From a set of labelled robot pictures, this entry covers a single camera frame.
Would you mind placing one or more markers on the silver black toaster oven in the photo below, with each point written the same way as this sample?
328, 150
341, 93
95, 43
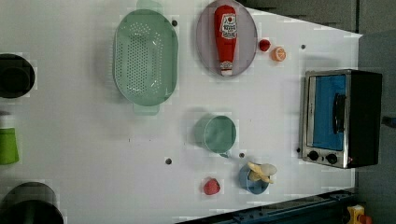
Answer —
341, 118

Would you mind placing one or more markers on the green cup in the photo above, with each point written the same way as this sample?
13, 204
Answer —
215, 133

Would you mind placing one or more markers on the red toy strawberry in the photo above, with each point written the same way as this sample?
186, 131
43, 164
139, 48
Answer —
264, 44
211, 187

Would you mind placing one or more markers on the green plastic colander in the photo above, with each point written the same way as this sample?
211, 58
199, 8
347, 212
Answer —
145, 57

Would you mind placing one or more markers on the peeled toy banana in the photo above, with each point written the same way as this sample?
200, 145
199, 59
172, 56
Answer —
261, 172

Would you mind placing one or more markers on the grey round plate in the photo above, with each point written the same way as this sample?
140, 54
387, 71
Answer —
247, 38

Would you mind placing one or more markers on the blue small bowl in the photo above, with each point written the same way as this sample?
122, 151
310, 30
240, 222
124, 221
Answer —
254, 187

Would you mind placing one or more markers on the orange slice toy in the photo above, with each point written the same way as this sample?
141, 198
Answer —
278, 54

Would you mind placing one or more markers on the red ketchup bottle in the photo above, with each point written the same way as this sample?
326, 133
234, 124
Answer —
225, 23

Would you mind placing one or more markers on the black cylinder upper left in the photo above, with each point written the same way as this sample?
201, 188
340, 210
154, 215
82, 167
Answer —
17, 76

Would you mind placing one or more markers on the black cylinder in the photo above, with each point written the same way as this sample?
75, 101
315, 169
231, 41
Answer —
31, 203
17, 76

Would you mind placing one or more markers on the black cylinder lower left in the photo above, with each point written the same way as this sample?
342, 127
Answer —
31, 203

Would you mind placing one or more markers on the blue metal frame rail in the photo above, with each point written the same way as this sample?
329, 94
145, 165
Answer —
326, 208

